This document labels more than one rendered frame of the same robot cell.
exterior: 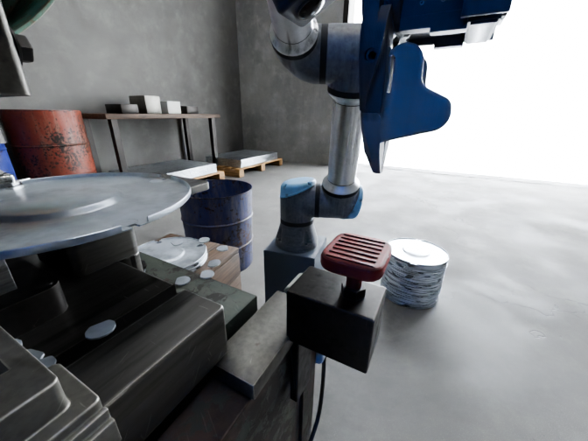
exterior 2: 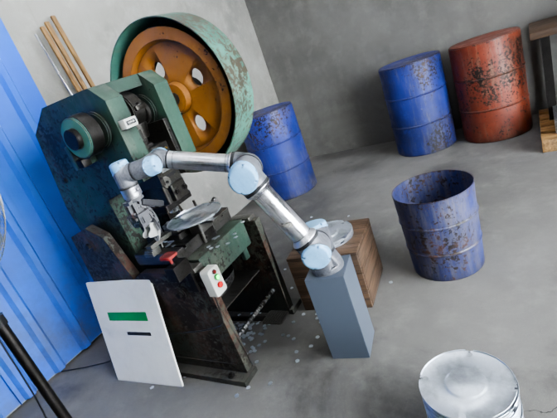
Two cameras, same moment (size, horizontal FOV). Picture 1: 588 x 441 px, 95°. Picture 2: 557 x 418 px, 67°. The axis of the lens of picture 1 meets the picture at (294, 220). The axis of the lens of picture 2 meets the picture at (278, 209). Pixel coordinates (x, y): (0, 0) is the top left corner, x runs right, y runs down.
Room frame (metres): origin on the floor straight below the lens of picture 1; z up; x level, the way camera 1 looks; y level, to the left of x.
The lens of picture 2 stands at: (0.97, -1.67, 1.39)
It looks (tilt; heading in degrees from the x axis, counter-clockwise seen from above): 20 degrees down; 97
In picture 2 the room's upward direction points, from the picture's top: 20 degrees counter-clockwise
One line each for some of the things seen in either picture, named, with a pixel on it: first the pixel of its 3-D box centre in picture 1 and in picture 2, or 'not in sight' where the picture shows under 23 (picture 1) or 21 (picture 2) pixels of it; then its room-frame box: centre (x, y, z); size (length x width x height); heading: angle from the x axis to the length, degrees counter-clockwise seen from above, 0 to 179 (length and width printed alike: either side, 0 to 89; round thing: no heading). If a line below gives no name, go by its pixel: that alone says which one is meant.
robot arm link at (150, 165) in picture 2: not in sight; (147, 166); (0.33, -0.08, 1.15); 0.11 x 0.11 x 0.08; 85
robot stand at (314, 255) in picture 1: (296, 294); (341, 307); (0.87, -0.01, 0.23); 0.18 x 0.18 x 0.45; 72
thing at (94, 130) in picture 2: not in sight; (87, 138); (0.06, 0.13, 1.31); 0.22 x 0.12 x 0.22; 152
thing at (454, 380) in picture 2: (416, 250); (465, 382); (1.20, -0.62, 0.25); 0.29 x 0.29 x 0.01
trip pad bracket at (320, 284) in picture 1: (331, 347); (183, 279); (0.25, -0.05, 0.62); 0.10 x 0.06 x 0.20; 62
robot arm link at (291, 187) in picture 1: (299, 198); (316, 235); (0.87, -0.02, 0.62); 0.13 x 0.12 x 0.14; 85
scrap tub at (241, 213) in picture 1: (219, 226); (439, 225); (1.50, 0.45, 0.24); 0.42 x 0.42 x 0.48
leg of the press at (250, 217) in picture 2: not in sight; (210, 246); (0.19, 0.64, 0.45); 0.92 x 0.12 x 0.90; 152
